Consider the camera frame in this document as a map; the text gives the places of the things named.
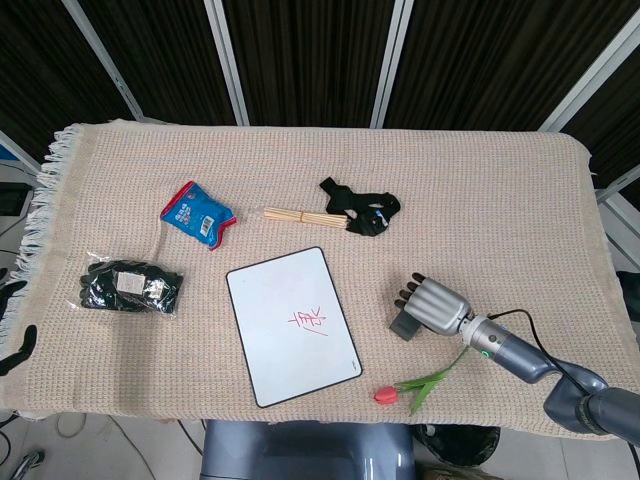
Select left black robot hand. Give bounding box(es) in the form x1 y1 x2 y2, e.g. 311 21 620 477
0 268 39 377

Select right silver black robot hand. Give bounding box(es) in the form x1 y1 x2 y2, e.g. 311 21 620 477
393 272 475 337

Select gray rectangular eraser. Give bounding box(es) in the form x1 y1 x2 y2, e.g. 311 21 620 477
388 305 424 343

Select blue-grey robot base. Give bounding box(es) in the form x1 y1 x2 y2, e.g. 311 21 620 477
199 419 416 480

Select small black-framed whiteboard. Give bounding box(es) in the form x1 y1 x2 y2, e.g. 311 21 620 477
225 246 365 409

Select beige woven fringed tablecloth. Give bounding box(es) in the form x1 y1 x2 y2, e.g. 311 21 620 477
0 118 626 444

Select red tulip with green stem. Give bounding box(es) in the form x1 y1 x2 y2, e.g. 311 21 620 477
373 344 472 417

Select black gloves in plastic bag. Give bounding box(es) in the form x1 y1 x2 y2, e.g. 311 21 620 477
78 257 185 319

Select black waste bin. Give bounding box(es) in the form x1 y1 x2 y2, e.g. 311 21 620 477
414 424 501 470

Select bundle of wooden sticks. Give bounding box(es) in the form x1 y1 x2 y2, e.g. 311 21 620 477
262 206 350 231

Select blue red snack bag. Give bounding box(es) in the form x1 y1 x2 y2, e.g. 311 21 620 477
159 179 239 252

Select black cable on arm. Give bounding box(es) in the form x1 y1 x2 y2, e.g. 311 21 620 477
487 308 601 397

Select black fabric strap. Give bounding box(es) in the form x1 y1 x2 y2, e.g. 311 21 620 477
319 176 402 238

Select aluminium frame post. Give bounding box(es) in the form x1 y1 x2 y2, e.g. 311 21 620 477
539 22 640 132
62 0 147 120
203 0 250 126
369 0 416 128

